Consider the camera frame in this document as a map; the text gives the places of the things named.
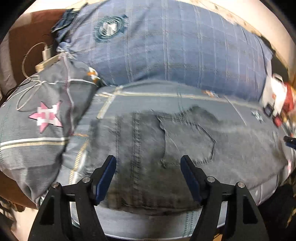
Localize grey denim jeans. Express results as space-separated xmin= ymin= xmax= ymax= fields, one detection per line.
xmin=86 ymin=106 xmax=287 ymax=212

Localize grey star-pattern bed sheet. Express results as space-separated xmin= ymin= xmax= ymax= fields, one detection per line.
xmin=57 ymin=80 xmax=295 ymax=240

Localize red plastic bag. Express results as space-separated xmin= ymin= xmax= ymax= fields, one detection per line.
xmin=282 ymin=83 xmax=295 ymax=113

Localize blue plaid folded quilt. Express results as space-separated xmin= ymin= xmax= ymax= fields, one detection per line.
xmin=52 ymin=1 xmax=273 ymax=100

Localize beige power strip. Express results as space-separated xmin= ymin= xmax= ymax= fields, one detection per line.
xmin=35 ymin=54 xmax=60 ymax=73

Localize brown wooden nightstand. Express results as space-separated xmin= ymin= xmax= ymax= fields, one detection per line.
xmin=1 ymin=9 xmax=66 ymax=102

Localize black box blue label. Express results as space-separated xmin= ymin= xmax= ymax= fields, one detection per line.
xmin=263 ymin=103 xmax=274 ymax=118

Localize white charger with cable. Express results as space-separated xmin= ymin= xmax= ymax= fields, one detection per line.
xmin=6 ymin=42 xmax=51 ymax=100

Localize grey star-pattern pillow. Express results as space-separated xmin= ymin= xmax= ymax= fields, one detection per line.
xmin=1 ymin=55 xmax=100 ymax=203

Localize clear plastic bag of items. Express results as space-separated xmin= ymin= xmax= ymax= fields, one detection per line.
xmin=283 ymin=110 xmax=296 ymax=138

